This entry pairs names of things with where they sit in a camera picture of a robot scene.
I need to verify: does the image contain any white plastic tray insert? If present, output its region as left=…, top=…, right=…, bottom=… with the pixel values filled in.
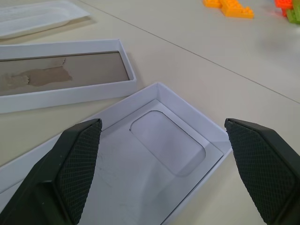
left=0, top=0, right=91, bottom=39

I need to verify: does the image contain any red-orange toy brick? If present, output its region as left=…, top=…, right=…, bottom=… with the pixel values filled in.
left=274, top=0, right=294, bottom=17

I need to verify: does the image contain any orange toy brick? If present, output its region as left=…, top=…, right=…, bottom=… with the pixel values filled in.
left=202, top=0, right=223, bottom=8
left=219, top=0, right=255, bottom=20

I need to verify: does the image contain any green toy brick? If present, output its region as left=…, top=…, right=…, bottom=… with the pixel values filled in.
left=285, top=7, right=300, bottom=24

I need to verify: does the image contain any white phone box base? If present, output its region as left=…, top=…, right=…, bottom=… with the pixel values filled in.
left=0, top=81, right=233, bottom=225

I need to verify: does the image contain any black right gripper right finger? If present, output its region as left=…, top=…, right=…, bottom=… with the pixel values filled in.
left=224, top=118, right=300, bottom=225

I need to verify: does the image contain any white phone box lid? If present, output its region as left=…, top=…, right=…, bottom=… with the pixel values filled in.
left=0, top=38, right=137, bottom=114

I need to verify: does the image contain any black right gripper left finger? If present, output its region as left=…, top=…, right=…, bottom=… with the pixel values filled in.
left=0, top=118, right=103, bottom=225

